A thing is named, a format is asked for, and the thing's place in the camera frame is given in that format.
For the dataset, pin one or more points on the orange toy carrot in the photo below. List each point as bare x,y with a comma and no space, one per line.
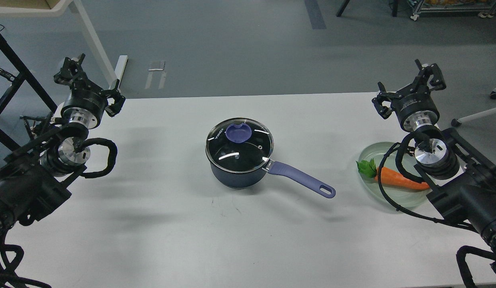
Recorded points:
387,176

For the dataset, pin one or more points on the white chair base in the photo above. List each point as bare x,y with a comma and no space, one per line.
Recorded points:
485,106

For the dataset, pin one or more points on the black chair legs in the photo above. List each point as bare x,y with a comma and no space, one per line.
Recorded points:
369,8

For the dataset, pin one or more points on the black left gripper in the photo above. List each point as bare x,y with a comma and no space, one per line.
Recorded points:
87,102

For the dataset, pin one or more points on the glass lid with purple knob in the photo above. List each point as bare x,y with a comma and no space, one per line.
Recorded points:
239,145

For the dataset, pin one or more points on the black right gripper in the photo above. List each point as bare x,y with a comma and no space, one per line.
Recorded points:
416,108

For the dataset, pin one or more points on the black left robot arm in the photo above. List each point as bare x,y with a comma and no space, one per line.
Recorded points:
35,180

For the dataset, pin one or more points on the blue pot with purple handle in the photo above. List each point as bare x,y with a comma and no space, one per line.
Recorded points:
244,180

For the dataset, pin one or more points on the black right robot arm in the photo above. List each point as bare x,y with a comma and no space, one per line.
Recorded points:
461,179

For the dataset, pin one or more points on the pale green plate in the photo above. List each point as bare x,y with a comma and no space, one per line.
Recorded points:
401,190

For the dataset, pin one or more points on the black metal stand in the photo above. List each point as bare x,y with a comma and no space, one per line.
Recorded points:
16,81

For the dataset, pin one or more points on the white desk frame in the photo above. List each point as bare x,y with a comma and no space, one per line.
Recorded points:
55,8

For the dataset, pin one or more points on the wire rack cart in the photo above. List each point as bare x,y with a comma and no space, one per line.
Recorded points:
485,9

